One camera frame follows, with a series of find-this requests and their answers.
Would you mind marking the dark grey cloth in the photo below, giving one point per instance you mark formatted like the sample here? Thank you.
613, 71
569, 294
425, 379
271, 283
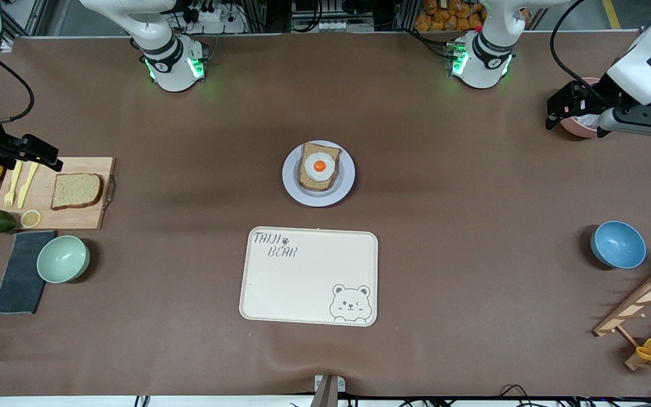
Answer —
20, 277

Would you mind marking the fried egg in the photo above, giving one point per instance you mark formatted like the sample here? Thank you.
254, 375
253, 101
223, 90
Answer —
311, 169

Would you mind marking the pale lilac round plate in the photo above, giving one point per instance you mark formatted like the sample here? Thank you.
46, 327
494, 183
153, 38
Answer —
345, 186

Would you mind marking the pile of bread rolls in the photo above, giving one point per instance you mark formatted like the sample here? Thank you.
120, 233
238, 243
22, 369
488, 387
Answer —
444, 20

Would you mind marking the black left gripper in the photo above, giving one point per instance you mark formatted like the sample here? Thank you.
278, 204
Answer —
601, 95

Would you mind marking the wooden cup rack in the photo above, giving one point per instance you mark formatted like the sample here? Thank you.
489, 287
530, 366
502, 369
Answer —
642, 299

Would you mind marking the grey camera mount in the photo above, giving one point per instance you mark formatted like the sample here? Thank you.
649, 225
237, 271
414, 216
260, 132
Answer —
326, 390

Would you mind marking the yellow plastic knife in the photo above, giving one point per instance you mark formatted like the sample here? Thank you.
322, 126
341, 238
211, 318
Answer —
27, 186

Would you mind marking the blue bowl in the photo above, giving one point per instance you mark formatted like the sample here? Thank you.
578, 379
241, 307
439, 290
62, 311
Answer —
618, 245

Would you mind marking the white power strip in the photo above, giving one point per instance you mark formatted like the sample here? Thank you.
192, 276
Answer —
218, 20

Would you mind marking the mint green bowl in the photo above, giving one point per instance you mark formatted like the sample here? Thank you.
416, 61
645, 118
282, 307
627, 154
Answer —
63, 259

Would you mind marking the cream bear print tray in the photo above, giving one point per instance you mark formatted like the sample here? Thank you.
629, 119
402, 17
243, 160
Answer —
303, 282

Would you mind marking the plain brown bread slice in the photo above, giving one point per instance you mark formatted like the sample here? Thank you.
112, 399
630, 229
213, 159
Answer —
77, 191

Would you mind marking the wooden cutting board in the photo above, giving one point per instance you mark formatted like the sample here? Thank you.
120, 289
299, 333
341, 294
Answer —
77, 217

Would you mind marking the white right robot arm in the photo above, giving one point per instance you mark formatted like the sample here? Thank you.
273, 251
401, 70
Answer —
173, 68

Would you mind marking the pink bowl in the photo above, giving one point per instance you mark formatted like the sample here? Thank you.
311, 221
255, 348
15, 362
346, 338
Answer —
577, 130

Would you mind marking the lemon slice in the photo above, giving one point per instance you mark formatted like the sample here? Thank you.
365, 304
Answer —
31, 219

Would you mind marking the yellow plastic fork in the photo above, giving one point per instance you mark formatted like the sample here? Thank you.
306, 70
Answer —
13, 183

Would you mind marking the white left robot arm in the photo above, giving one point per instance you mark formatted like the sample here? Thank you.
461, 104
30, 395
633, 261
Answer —
489, 62

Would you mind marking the clear ice cubes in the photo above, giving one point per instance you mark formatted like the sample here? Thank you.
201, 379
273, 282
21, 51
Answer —
590, 120

